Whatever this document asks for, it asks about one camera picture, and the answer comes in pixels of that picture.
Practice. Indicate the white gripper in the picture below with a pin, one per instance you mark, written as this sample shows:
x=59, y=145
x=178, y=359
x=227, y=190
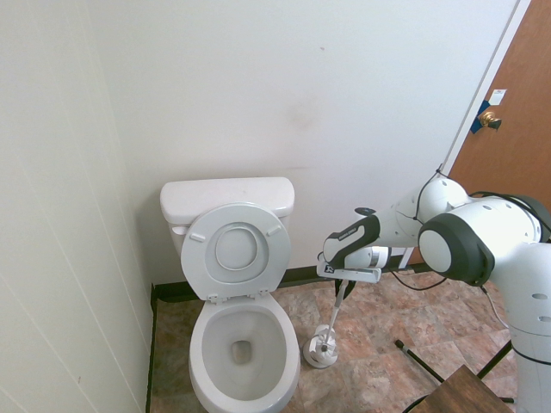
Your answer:
x=357, y=274

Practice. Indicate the white grey toilet brush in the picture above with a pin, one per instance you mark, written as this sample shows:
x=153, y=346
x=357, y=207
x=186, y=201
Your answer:
x=336, y=314

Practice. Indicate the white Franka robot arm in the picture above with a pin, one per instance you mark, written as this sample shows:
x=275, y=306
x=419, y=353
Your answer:
x=495, y=241

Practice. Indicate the white toilet brush holder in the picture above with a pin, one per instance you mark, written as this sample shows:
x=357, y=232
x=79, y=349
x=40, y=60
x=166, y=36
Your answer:
x=318, y=361

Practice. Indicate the white toilet bowl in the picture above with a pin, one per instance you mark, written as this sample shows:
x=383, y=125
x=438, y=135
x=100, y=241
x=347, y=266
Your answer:
x=284, y=344

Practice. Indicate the white toilet seat cover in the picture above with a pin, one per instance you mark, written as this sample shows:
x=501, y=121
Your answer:
x=237, y=249

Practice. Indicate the white toilet tank lid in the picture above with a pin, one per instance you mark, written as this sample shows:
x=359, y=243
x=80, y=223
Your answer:
x=224, y=195

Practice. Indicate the black baseboard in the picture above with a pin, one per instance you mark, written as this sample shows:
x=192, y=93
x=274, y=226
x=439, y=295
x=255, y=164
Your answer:
x=150, y=344
x=301, y=275

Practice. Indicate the dark wooden table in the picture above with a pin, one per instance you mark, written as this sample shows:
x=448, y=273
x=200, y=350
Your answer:
x=469, y=391

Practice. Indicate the blue tape strip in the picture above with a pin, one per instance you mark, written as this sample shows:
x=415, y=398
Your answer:
x=478, y=125

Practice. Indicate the brass door knob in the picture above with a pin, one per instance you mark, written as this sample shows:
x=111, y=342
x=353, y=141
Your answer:
x=488, y=118

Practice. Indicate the white paper label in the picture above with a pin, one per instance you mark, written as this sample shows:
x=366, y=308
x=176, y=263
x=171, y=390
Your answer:
x=498, y=96

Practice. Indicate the brown wooden door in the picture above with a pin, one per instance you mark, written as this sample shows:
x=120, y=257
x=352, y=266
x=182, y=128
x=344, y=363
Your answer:
x=512, y=64

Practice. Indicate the white door frame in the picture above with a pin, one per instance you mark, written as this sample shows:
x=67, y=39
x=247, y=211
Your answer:
x=495, y=64

